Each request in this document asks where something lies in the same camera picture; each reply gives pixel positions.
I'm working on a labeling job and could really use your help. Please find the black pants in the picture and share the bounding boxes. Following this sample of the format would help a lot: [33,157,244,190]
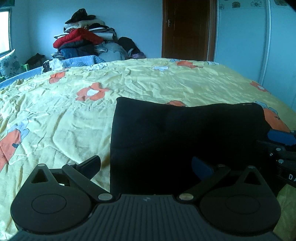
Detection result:
[110,97,271,195]

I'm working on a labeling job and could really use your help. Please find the green plastic chair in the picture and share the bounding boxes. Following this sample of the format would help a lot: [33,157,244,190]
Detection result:
[22,64,30,72]

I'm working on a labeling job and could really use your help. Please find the brown wooden door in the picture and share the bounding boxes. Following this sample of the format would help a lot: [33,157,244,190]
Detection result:
[162,0,218,61]

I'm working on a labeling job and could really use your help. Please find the dark bag on chair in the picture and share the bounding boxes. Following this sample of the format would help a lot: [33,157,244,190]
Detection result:
[26,53,46,70]

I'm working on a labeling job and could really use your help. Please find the pile of clothes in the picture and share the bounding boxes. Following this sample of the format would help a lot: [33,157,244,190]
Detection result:
[52,9,146,62]

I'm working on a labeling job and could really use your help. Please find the floral pillow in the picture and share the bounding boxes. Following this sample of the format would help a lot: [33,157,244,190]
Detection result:
[0,49,23,79]

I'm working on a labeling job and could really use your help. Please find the yellow floral bed quilt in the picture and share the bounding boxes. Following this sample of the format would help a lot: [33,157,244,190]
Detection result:
[1,58,295,240]

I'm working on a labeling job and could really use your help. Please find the window with frame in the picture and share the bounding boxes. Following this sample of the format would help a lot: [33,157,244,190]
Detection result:
[0,8,11,56]

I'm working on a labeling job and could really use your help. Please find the white wardrobe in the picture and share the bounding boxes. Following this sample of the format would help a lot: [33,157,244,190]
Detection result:
[214,1,295,109]

